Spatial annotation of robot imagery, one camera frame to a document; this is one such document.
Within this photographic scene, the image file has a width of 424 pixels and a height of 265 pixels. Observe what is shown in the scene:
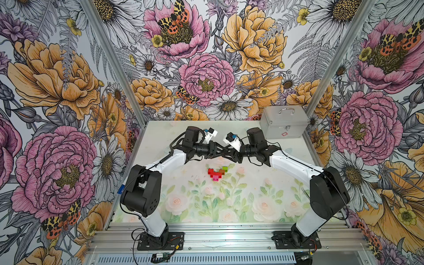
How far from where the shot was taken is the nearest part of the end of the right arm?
0.66m

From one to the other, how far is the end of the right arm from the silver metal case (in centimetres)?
37

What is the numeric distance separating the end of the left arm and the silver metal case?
41cm

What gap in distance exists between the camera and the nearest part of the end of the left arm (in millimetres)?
729
